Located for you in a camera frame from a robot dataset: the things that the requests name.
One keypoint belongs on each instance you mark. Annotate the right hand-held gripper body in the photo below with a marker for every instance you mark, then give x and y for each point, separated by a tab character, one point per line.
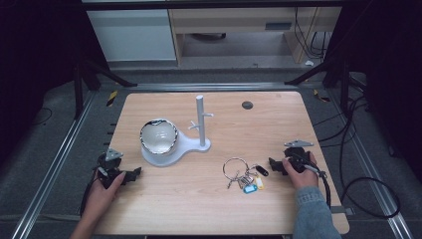
297	155

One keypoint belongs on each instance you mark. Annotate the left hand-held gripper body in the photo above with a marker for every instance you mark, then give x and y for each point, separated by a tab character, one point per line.
112	167

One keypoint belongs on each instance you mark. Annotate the person's right hand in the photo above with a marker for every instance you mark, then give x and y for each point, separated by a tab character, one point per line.
302	179

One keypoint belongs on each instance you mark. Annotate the person's left hand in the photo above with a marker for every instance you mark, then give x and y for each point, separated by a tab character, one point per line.
103	195

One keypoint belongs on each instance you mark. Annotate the white bowl with silver rim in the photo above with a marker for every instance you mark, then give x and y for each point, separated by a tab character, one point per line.
159	136

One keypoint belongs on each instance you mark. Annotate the yellow and black tape strip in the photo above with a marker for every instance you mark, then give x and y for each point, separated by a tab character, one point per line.
112	98
321	96

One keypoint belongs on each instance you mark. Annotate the white key rack with pegs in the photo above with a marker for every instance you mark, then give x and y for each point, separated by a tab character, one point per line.
200	126

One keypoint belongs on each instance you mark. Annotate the black metal stand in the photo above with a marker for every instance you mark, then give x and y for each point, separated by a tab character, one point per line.
89	74
335	71

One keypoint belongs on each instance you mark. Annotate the small white object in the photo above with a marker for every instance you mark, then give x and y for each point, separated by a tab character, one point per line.
309	62

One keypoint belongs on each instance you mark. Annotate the white cabinet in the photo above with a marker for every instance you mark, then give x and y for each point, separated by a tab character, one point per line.
132	35

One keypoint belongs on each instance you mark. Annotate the light wooden desk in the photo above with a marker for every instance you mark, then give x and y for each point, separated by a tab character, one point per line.
232	20

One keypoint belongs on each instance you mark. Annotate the aluminium floor rail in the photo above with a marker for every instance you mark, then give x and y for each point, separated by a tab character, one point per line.
368	159
212	87
49	172

